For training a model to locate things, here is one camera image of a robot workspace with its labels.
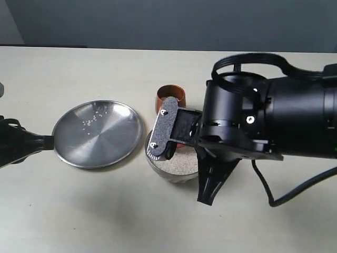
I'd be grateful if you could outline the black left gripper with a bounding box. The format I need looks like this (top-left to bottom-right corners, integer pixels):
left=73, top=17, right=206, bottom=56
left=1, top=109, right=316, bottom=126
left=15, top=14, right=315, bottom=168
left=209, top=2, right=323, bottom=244
left=1, top=115, right=54, bottom=168

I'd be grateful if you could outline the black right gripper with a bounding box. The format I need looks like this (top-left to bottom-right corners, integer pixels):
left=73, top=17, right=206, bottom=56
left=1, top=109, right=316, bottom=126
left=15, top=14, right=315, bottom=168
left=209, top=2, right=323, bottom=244
left=195, top=72, right=283, bottom=206

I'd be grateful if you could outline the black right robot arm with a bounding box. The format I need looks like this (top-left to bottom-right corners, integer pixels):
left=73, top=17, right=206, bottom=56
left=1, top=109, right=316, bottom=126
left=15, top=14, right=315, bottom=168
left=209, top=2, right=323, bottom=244
left=195, top=71, right=336, bottom=205

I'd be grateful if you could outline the steel bowl of rice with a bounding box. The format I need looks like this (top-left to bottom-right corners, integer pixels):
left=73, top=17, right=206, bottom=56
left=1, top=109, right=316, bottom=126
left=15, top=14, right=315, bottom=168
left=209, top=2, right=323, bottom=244
left=145, top=146, right=198, bottom=183

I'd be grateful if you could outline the brown wooden cup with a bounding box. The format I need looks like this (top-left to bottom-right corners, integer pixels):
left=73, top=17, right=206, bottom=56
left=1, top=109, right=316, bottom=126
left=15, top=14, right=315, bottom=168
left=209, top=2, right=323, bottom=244
left=155, top=84, right=186, bottom=114

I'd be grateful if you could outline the round steel plate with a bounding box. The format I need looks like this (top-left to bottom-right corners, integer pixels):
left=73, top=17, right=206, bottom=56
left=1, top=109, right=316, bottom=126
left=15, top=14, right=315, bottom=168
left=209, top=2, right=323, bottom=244
left=52, top=100, right=143, bottom=170

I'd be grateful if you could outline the grey camera on left gripper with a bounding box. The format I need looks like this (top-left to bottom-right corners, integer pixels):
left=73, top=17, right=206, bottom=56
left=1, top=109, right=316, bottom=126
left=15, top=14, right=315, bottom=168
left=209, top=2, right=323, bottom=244
left=0, top=83, right=5, bottom=98

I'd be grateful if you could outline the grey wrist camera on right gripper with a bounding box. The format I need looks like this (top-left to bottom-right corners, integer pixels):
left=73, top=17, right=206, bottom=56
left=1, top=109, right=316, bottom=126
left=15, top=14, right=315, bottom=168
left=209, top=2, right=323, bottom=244
left=147, top=96, right=203, bottom=161

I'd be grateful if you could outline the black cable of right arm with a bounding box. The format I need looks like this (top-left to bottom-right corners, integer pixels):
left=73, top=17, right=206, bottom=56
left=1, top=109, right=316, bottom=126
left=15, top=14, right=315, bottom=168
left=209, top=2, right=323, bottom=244
left=212, top=52, right=337, bottom=208

